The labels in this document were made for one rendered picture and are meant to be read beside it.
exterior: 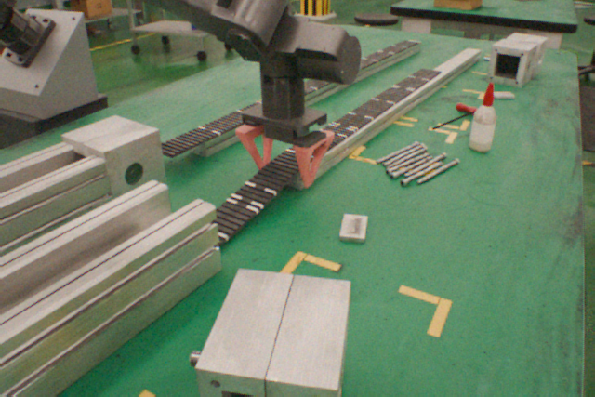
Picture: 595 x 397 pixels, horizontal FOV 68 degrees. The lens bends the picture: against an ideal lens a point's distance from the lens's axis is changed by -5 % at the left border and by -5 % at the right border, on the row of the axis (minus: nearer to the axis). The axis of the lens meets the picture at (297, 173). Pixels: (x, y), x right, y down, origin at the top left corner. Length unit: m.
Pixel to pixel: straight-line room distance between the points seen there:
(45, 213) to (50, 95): 0.51
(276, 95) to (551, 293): 0.39
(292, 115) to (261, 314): 0.32
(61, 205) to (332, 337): 0.39
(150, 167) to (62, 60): 0.47
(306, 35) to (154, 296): 0.32
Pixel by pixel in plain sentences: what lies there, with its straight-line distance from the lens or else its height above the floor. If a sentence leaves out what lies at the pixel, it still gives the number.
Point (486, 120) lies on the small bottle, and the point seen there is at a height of 0.84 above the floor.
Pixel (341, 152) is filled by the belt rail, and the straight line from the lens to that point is 0.77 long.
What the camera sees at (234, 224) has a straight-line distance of 0.58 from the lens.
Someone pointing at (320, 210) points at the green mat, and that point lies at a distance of 0.62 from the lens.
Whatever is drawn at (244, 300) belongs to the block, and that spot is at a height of 0.87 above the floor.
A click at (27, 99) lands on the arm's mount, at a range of 1.10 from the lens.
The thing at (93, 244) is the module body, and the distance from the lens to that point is 0.49.
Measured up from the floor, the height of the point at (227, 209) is 0.79.
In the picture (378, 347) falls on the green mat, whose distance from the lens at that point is 0.45.
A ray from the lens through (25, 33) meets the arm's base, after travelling 1.12.
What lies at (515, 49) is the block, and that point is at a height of 0.87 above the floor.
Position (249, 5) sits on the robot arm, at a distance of 0.52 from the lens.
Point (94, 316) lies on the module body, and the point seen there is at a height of 0.83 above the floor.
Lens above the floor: 1.11
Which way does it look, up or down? 28 degrees down
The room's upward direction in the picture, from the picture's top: straight up
